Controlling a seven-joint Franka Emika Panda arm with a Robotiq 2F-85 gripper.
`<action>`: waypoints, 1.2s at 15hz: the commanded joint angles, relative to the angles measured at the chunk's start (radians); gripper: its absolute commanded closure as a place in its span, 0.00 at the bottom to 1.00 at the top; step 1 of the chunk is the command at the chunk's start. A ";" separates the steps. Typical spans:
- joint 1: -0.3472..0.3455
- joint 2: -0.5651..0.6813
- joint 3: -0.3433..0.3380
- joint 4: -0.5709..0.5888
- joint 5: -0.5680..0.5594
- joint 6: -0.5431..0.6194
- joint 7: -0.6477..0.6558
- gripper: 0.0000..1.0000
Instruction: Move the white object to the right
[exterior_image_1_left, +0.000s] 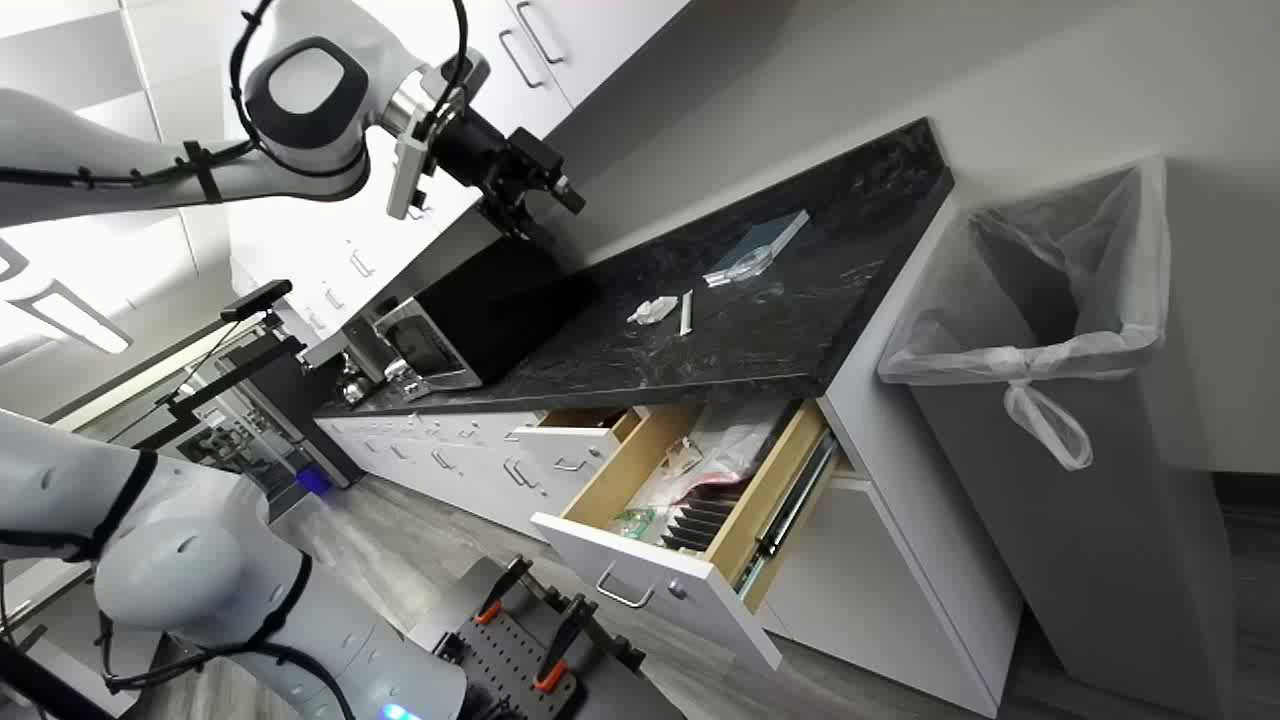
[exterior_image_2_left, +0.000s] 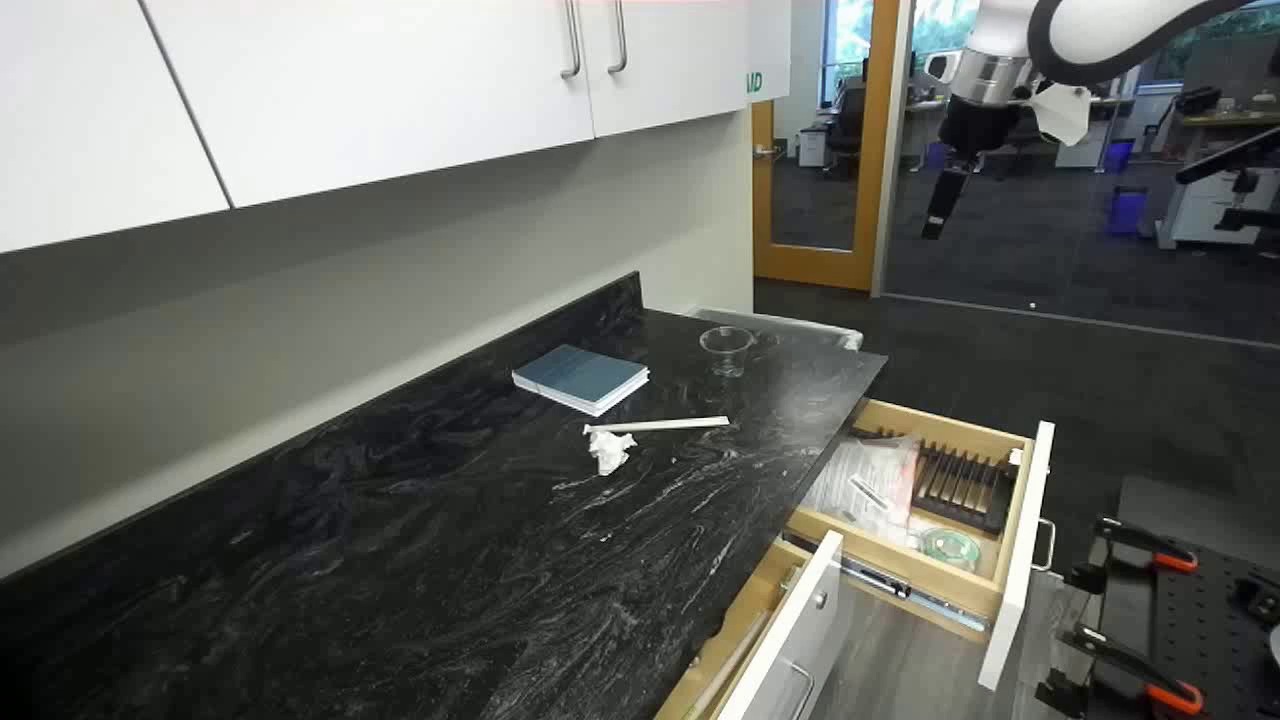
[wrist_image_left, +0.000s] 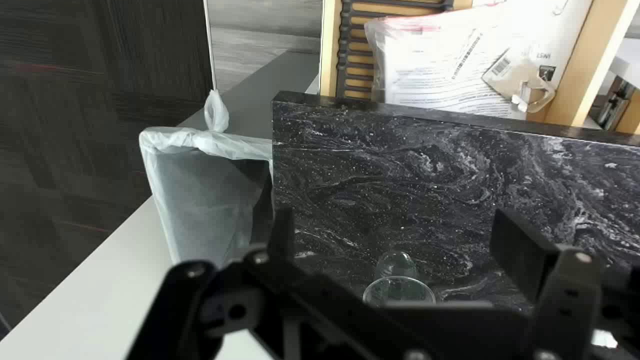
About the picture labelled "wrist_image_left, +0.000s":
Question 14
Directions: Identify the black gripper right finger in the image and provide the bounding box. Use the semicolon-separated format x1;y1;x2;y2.
489;211;605;360

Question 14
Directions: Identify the bin with clear plastic liner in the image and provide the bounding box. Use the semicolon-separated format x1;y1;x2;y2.
136;89;276;269

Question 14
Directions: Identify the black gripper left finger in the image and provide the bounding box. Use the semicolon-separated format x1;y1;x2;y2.
126;206;315;360

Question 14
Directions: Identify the black slotted drawer organizer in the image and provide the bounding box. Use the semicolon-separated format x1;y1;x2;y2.
334;0;455;105

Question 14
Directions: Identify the light wooden drawer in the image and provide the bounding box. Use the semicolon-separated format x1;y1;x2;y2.
315;0;640;136

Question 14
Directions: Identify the clear plastic bag with papers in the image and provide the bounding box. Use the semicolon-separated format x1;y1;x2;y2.
363;0;596;122

